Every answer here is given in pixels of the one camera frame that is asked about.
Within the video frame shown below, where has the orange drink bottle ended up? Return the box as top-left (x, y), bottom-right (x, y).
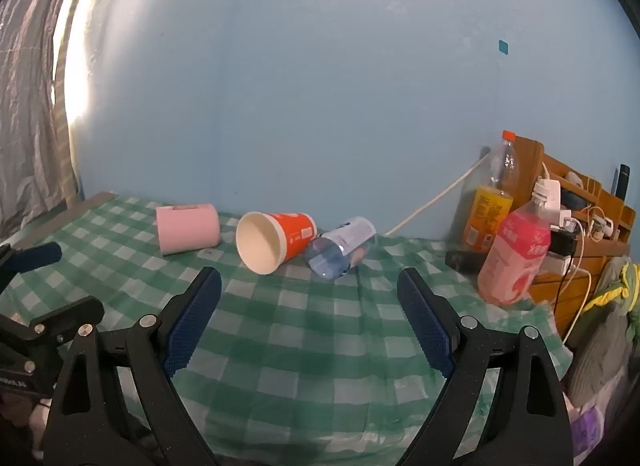
top-left (461, 130), bottom-right (517, 253)

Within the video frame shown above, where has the white charger plug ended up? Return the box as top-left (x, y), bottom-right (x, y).
top-left (533, 177), bottom-right (572, 227)

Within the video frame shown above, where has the dark slim bottle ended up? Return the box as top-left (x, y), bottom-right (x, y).
top-left (616, 164), bottom-right (632, 205)

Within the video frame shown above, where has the black flat device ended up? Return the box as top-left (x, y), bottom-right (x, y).
top-left (445, 249), bottom-right (489, 273)

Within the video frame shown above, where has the pink drink bottle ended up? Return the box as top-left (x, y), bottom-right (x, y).
top-left (477, 181), bottom-right (552, 307)

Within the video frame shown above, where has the clear plastic cup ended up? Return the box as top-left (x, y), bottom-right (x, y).
top-left (306, 216), bottom-right (377, 281)

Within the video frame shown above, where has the wooden desk organizer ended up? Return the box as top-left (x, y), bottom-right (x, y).
top-left (514, 136), bottom-right (639, 343)

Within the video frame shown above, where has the red paper cup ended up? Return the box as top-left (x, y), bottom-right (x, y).
top-left (235, 211), bottom-right (318, 275)

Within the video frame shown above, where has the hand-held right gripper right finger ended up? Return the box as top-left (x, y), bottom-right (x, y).
top-left (396, 267), bottom-right (574, 466)

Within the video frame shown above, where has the pile of clothes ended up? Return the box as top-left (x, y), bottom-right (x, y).
top-left (564, 256), bottom-right (640, 447)

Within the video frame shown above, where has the grey pink curtain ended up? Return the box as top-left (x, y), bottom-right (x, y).
top-left (0, 0), bottom-right (117, 243)

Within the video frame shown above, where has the white power cable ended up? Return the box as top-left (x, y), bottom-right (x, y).
top-left (384, 156), bottom-right (490, 237)

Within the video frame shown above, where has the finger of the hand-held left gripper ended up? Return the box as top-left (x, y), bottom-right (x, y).
top-left (0, 295), bottom-right (106, 364)
top-left (0, 242), bottom-right (63, 291)

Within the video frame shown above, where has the pink cup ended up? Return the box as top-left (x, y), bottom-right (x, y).
top-left (155, 203), bottom-right (221, 257)

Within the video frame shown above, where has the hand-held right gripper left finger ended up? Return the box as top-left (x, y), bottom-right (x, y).
top-left (41, 266), bottom-right (223, 466)

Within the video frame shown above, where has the purple patterned cloth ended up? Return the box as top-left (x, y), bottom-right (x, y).
top-left (570, 405), bottom-right (607, 453)

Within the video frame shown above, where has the green checkered tablecloth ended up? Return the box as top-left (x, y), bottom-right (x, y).
top-left (0, 193), bottom-right (574, 466)

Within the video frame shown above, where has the black power adapter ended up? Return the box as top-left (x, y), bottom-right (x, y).
top-left (547, 228), bottom-right (579, 261)

